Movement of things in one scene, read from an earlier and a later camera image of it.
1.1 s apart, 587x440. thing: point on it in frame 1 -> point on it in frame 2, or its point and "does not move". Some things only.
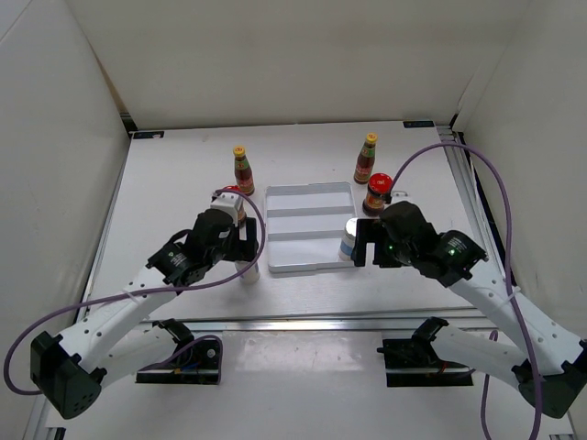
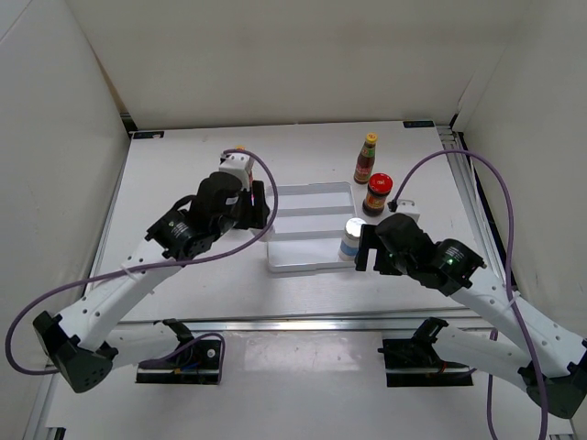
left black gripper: [243, 249] -> [255, 215]
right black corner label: [418, 124] does not move
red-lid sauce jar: [379, 186] does not move
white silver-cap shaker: [348, 242] does not move
